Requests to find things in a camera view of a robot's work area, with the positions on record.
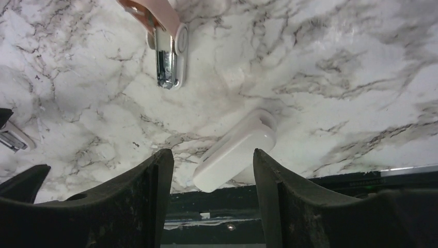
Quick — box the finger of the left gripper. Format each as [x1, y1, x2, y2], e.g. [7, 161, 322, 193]
[0, 108, 13, 129]

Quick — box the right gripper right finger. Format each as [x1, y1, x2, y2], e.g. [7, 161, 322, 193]
[253, 149, 437, 247]

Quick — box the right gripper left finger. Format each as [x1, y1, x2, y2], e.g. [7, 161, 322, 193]
[1, 149, 174, 247]

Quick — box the pink stapler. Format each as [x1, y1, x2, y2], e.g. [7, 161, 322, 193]
[118, 0, 189, 90]

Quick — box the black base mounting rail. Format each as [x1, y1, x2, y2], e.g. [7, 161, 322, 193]
[161, 167, 437, 247]

